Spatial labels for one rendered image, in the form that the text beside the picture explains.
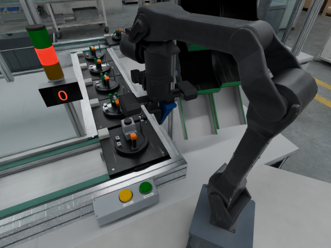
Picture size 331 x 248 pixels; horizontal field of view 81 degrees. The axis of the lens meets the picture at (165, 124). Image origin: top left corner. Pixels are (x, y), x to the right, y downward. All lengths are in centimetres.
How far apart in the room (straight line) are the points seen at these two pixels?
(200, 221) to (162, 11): 47
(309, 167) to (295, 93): 214
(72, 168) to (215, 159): 62
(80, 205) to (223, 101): 69
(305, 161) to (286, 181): 147
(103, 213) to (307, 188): 78
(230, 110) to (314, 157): 171
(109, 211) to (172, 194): 25
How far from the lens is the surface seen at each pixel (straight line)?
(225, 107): 91
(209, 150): 96
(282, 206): 90
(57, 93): 75
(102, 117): 99
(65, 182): 85
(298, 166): 234
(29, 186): 91
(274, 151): 106
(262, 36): 28
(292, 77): 28
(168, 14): 35
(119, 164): 76
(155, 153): 78
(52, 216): 76
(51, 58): 71
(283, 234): 85
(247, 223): 58
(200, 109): 84
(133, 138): 71
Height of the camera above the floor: 157
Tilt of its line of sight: 41 degrees down
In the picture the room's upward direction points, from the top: straight up
